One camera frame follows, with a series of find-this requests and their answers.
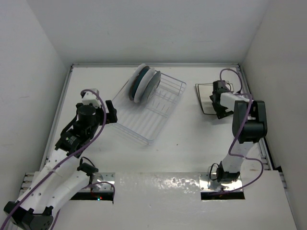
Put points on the red teal floral bowl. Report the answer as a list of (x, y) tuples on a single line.
[(139, 74)]

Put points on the metal base plate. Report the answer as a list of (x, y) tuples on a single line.
[(207, 185), (103, 181)]

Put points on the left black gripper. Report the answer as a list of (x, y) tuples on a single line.
[(110, 116)]

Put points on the clear plastic dish rack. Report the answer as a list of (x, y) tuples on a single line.
[(144, 122)]

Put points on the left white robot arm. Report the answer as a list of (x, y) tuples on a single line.
[(64, 174)]

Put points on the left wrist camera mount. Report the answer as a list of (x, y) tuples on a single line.
[(88, 98)]

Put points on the square plate dark rim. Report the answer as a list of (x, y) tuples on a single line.
[(227, 99), (204, 91)]

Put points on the white round plate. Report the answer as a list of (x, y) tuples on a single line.
[(145, 80)]

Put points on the blue floral round plate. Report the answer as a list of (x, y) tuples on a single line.
[(151, 87)]

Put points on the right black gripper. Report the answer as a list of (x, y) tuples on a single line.
[(221, 112)]

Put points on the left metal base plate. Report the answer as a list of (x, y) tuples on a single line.
[(103, 181)]

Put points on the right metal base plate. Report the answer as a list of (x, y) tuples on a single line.
[(207, 185)]

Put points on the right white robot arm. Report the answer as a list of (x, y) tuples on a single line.
[(249, 125)]

